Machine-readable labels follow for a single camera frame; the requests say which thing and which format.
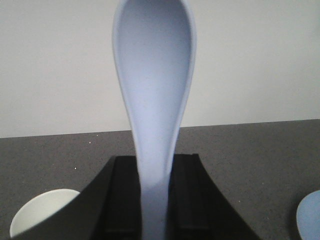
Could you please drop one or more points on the brown paper cup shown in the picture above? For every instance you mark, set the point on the brown paper cup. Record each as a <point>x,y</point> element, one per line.
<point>40,208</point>

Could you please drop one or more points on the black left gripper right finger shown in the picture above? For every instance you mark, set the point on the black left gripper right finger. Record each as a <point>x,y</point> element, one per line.
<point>197,209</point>

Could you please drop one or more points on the light blue plastic plate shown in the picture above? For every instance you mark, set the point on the light blue plastic plate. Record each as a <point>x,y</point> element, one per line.
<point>308,217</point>

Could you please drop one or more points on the light blue plastic spoon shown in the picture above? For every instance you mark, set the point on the light blue plastic spoon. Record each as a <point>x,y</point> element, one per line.
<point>154,48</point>

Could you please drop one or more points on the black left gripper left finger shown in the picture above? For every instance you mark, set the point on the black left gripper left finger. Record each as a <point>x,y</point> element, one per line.
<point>107,209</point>

